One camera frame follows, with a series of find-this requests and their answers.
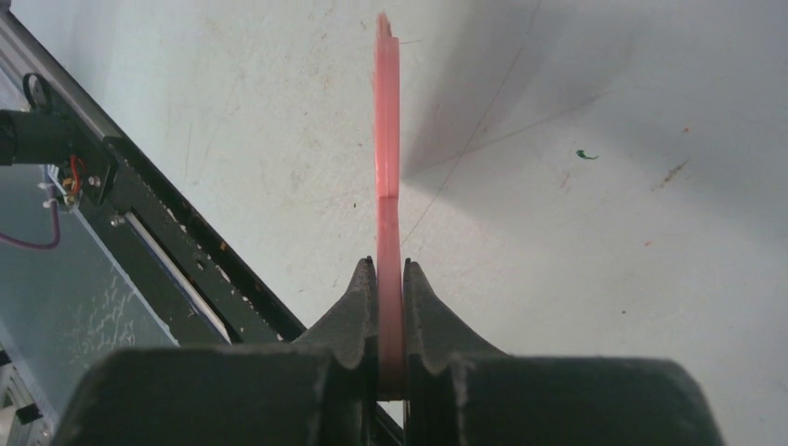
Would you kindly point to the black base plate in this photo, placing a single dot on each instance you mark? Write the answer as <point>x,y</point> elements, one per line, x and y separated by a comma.
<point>205,293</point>

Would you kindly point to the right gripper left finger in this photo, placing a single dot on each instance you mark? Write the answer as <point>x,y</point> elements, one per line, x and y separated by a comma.
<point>316,390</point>

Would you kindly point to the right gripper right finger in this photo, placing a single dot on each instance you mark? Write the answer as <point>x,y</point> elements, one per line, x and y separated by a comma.
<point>462,390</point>

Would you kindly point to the aluminium frame rail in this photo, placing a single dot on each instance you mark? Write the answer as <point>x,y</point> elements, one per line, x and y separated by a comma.
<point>22,53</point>

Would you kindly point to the pink hand brush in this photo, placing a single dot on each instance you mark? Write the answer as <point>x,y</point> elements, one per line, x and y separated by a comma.
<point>387,159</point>

